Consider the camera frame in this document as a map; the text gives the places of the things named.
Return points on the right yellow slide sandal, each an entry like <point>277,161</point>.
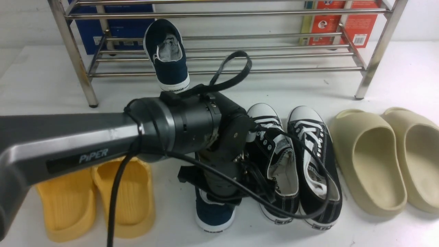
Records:
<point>135,207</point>

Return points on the blue box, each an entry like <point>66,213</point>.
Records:
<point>91,30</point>

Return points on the right beige foam slide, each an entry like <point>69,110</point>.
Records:
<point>417,141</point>

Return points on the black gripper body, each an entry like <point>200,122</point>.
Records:
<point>227,156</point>

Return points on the left yellow slide sandal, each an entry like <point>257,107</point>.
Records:
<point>69,205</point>

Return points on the left beige foam slide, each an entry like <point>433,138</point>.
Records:
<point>365,149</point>

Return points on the red box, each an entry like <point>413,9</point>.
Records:
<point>358,27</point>

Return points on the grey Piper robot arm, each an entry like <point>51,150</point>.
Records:
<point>206,130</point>

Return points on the stainless steel shoe rack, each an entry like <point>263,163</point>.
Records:
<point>64,17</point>

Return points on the left black canvas sneaker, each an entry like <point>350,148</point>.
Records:
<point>274,156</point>

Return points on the navy slip-on shoe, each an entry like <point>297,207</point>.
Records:
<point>163,46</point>
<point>211,216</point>

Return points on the black canvas sneaker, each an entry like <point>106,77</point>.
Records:
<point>316,166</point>
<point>274,156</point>

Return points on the right black canvas sneaker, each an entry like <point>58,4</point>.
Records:
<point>316,166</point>

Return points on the yellow slide sandal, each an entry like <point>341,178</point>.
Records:
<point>69,205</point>
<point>135,207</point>

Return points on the beige foam slide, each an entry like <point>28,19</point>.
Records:
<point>365,149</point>
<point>417,141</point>

